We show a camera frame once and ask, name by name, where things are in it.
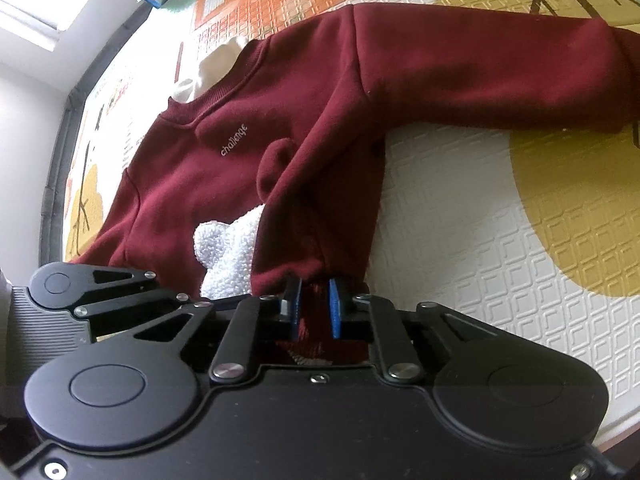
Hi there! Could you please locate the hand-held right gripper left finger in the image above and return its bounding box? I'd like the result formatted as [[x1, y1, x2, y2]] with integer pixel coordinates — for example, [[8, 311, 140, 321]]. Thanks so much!
[[134, 276, 307, 385]]

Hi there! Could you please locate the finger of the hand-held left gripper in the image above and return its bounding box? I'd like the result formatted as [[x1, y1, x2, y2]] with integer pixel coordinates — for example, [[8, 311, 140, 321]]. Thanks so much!
[[72, 269, 188, 320]]

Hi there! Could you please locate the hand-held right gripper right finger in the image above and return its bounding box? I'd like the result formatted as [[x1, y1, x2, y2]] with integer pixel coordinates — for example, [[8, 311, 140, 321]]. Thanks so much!
[[327, 276, 501, 386]]

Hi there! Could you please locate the white shirt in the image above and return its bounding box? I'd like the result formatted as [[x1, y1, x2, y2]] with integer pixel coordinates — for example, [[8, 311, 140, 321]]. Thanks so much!
[[172, 35, 251, 106]]

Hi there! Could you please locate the maroon sweatshirt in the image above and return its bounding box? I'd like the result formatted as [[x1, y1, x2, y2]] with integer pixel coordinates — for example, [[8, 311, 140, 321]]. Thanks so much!
[[72, 2, 640, 366]]

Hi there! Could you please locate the dark grey edge strip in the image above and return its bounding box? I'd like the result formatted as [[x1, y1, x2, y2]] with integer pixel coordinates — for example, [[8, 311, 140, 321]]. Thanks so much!
[[40, 0, 151, 266]]

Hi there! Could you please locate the printed foam play mat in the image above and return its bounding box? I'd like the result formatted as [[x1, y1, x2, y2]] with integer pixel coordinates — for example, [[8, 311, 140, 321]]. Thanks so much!
[[62, 0, 640, 446]]

